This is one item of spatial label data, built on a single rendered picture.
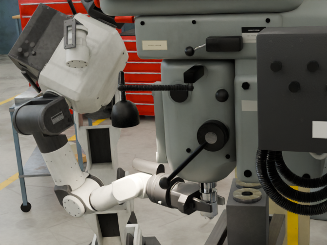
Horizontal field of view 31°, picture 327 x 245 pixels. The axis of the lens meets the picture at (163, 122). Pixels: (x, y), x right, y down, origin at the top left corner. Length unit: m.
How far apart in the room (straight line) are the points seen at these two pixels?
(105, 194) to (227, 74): 0.62
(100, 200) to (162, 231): 2.37
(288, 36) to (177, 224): 3.28
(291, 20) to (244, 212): 0.74
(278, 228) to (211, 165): 0.73
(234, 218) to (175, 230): 2.31
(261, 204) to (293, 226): 1.66
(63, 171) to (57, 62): 0.33
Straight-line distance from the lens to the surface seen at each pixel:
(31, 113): 1.75
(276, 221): 2.11
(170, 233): 4.08
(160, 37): 1.31
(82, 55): 1.66
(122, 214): 2.24
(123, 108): 1.46
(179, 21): 1.29
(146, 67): 6.49
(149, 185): 1.60
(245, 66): 1.28
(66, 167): 1.78
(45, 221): 4.45
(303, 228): 3.45
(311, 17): 1.24
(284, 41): 0.99
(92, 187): 1.83
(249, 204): 1.79
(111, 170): 2.16
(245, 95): 1.28
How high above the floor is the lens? 1.87
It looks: 16 degrees down
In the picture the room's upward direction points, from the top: 4 degrees counter-clockwise
